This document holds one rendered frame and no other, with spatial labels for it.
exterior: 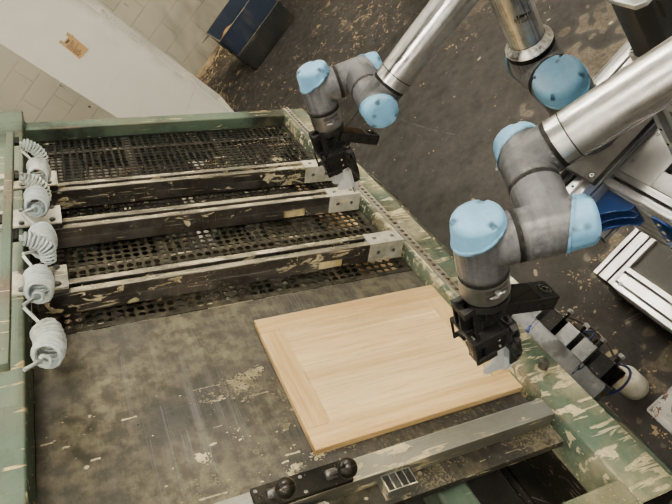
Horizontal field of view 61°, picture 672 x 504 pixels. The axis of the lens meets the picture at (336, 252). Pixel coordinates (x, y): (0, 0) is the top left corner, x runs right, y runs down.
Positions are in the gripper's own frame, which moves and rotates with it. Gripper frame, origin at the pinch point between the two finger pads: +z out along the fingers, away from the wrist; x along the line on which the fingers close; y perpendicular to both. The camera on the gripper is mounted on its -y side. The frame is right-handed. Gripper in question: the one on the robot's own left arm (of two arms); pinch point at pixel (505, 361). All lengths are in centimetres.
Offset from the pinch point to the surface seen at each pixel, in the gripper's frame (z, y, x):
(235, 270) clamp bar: 18, 36, -79
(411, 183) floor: 114, -72, -195
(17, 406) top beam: -7, 85, -41
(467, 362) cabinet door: 41, -7, -29
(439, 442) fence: 30.2, 12.8, -8.8
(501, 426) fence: 36.5, -2.0, -7.8
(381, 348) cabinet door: 33, 11, -41
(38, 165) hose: -14, 74, -126
